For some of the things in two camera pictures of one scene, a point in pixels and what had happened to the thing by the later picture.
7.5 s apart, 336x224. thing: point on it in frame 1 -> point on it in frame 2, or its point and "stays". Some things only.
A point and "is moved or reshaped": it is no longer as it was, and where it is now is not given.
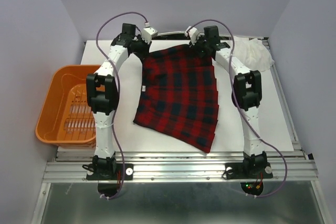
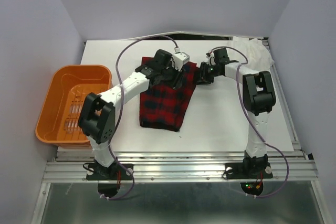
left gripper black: [144, 52] -> [178, 75]
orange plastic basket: [64, 119] stays
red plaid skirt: [179, 95] is moved or reshaped
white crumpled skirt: [251, 53] stays
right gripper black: [195, 48] -> [203, 78]
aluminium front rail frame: [177, 167] stays
